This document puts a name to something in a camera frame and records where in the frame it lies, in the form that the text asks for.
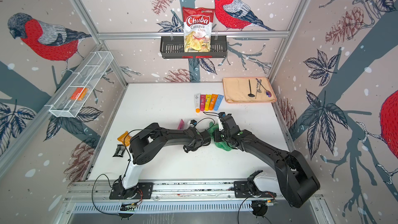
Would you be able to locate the white toothpaste tube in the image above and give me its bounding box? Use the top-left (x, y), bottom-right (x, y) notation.
top-left (194, 93), bottom-right (201, 113)

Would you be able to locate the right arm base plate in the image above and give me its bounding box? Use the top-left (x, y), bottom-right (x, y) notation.
top-left (232, 181), bottom-right (277, 199)

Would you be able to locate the blue toothpaste tube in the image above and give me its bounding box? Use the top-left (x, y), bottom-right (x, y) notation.
top-left (213, 94), bottom-right (224, 111)

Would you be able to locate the Chuba cassava chips bag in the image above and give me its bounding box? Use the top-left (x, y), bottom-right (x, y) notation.
top-left (182, 7), bottom-right (215, 52)

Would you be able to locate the yellow toothpaste tube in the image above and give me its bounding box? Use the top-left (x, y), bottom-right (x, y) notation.
top-left (204, 94), bottom-right (212, 112)

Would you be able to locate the orange toothpaste tube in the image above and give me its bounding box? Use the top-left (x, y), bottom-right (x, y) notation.
top-left (208, 94), bottom-right (218, 111)

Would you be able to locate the orange packet in shelf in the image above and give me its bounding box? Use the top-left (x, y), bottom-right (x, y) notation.
top-left (70, 87), bottom-right (89, 101)

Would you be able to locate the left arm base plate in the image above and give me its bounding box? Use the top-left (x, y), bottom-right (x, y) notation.
top-left (109, 182), bottom-right (154, 200)

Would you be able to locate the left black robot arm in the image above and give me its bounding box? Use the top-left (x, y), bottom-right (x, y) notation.
top-left (118, 123), bottom-right (211, 191)

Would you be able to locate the iridescent purple spoon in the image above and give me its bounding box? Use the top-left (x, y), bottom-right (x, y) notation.
top-left (256, 79), bottom-right (272, 97)

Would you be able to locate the black spoon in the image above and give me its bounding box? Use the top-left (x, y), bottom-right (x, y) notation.
top-left (248, 80), bottom-right (255, 97)

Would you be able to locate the black wire wall basket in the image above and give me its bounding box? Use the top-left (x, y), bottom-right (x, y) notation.
top-left (160, 36), bottom-right (228, 59)

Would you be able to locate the pink tray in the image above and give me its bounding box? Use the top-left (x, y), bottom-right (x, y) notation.
top-left (222, 76), bottom-right (277, 104)

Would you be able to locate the patterned handle utensil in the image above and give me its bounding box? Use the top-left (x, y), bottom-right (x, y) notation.
top-left (255, 79), bottom-right (262, 98)

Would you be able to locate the white wire wall shelf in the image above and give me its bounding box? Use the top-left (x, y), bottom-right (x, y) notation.
top-left (46, 51), bottom-right (114, 118)

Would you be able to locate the orange snack packet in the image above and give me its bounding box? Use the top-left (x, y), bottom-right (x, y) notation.
top-left (117, 131), bottom-right (131, 147)

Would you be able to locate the magenta toothpaste tube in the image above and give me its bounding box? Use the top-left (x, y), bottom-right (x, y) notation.
top-left (177, 119), bottom-right (184, 130)

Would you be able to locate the red pink toothpaste tube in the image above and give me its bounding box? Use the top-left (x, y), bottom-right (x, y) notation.
top-left (200, 94), bottom-right (206, 112)

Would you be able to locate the green cleaning cloth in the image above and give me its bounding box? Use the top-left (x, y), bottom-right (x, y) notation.
top-left (207, 123), bottom-right (233, 151)

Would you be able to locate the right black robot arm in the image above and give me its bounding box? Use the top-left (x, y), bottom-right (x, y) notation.
top-left (218, 112), bottom-right (320, 208)

